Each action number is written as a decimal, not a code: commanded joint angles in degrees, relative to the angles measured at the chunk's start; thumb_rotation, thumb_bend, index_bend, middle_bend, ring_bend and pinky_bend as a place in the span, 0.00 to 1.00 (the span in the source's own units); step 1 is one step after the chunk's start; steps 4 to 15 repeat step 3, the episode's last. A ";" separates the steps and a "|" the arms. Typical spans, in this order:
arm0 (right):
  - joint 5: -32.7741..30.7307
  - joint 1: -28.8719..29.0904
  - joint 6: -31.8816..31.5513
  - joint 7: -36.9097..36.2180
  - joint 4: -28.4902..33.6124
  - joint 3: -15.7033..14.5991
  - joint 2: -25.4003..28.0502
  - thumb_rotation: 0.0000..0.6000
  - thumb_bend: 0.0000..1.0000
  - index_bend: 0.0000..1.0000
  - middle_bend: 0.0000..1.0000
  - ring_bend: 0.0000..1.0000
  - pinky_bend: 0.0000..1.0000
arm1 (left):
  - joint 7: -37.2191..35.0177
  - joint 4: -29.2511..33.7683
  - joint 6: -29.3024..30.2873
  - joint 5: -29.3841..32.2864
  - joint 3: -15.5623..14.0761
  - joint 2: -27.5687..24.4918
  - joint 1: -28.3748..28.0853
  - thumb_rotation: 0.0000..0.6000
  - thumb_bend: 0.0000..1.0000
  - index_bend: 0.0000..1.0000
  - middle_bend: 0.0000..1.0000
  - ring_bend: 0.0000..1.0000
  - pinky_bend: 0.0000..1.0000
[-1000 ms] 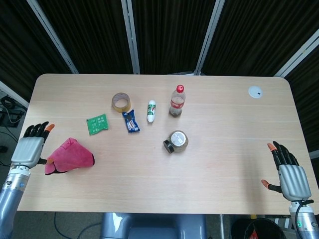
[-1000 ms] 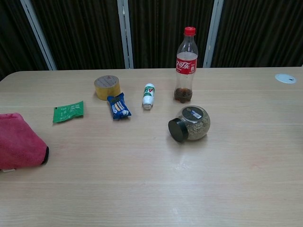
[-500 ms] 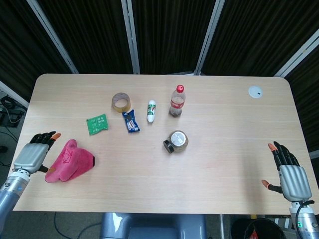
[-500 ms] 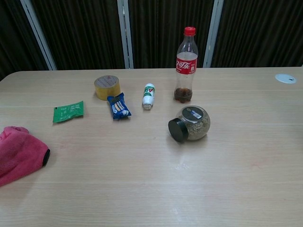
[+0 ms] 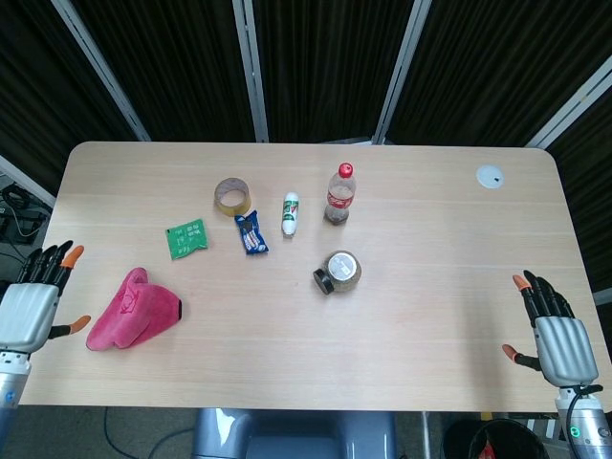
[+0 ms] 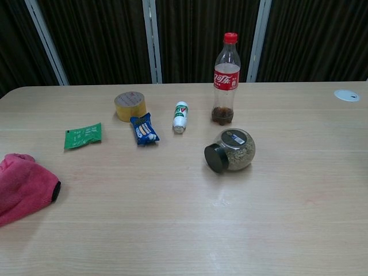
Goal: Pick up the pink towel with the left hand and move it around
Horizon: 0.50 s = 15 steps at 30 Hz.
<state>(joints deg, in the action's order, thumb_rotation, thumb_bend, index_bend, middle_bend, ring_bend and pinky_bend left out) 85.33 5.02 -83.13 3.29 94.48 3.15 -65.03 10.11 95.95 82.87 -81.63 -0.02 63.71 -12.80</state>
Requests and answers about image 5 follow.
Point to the black trash bin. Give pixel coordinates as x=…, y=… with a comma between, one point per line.
x=459, y=440

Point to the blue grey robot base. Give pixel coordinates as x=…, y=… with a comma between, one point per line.
x=287, y=435

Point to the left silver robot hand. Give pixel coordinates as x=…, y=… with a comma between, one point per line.
x=26, y=313

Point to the pink cleaning cloth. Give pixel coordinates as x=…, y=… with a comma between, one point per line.
x=138, y=311

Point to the dark ribbed partition panel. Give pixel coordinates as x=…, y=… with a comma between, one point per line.
x=330, y=67
x=177, y=67
x=502, y=62
x=33, y=81

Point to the green snack packet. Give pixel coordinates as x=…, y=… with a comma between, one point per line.
x=187, y=239

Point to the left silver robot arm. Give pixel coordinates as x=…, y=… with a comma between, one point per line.
x=12, y=382

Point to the glass jar black lid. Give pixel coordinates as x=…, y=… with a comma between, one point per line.
x=342, y=270

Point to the yellow tape roll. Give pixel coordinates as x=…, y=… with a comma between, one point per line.
x=239, y=207

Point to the small white green bottle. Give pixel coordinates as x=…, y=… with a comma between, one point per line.
x=290, y=215

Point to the blue cookie packet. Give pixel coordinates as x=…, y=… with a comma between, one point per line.
x=251, y=234

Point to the grey partition post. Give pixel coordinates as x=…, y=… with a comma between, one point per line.
x=251, y=72
x=95, y=62
x=401, y=72
x=574, y=105
x=24, y=179

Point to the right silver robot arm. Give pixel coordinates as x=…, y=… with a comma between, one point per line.
x=590, y=425

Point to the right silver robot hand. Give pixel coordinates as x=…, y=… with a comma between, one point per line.
x=564, y=344

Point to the cola bottle red cap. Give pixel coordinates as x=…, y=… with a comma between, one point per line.
x=339, y=196

